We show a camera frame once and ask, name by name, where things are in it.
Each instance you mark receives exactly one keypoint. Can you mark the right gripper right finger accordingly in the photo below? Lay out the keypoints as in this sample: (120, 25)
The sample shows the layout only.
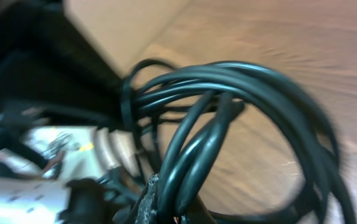
(197, 213)

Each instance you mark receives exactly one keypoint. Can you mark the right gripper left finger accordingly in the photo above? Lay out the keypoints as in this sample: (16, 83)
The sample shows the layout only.
(147, 206)

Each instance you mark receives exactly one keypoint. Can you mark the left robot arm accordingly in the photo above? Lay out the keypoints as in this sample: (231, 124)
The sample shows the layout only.
(46, 63)

